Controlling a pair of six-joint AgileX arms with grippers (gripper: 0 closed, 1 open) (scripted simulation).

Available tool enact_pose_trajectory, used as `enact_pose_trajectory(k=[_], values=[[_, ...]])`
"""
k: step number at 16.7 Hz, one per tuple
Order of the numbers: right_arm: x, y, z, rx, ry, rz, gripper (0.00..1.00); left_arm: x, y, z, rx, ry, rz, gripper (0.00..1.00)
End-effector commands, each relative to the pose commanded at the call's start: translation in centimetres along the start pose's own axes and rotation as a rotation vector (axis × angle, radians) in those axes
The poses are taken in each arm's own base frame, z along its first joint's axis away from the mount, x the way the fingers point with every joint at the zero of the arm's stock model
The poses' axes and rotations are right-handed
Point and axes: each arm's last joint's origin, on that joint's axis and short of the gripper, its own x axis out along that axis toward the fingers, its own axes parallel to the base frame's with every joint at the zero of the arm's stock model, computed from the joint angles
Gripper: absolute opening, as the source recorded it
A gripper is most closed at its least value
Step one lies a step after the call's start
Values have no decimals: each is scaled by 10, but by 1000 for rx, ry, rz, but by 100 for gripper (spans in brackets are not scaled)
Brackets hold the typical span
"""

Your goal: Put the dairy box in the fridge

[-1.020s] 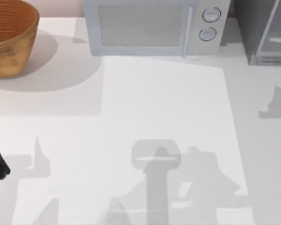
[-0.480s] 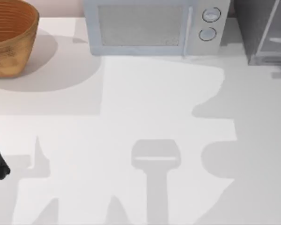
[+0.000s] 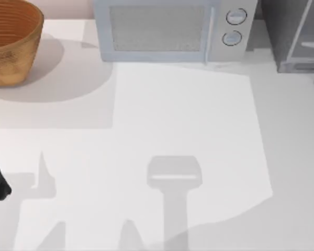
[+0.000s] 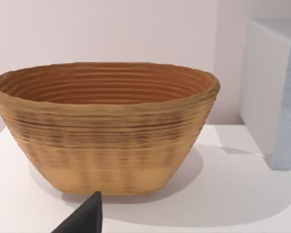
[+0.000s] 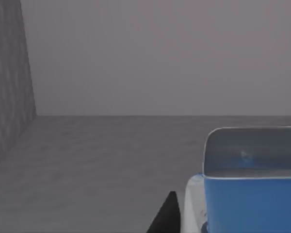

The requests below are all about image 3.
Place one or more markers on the microwave door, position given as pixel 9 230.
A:
pixel 157 28

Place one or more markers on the pale microwave oven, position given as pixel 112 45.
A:
pixel 247 26

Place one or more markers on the brown woven basket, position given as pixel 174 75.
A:
pixel 11 56

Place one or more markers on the round microwave knob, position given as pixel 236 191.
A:
pixel 232 38
pixel 236 16

